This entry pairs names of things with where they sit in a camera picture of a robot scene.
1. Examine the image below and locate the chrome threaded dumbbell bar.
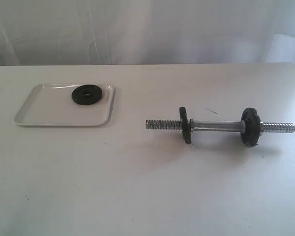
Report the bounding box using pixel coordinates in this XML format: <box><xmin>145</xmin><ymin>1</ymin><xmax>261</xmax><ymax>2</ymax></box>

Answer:
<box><xmin>146</xmin><ymin>119</ymin><xmax>295</xmax><ymax>133</ymax></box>

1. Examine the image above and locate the black weight plate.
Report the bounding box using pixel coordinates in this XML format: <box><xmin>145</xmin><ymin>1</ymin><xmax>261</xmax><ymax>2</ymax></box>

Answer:
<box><xmin>71</xmin><ymin>85</ymin><xmax>103</xmax><ymax>106</ymax></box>
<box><xmin>240</xmin><ymin>108</ymin><xmax>261</xmax><ymax>148</ymax></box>
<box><xmin>179</xmin><ymin>107</ymin><xmax>192</xmax><ymax>144</ymax></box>

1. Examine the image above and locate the white rectangular tray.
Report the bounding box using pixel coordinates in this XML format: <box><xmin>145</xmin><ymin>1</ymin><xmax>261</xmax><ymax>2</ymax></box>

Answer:
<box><xmin>14</xmin><ymin>84</ymin><xmax>116</xmax><ymax>127</ymax></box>

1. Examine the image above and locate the chrome spin-lock collar nut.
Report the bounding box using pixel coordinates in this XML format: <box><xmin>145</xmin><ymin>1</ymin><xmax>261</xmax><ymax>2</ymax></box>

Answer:
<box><xmin>259</xmin><ymin>121</ymin><xmax>264</xmax><ymax>136</ymax></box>

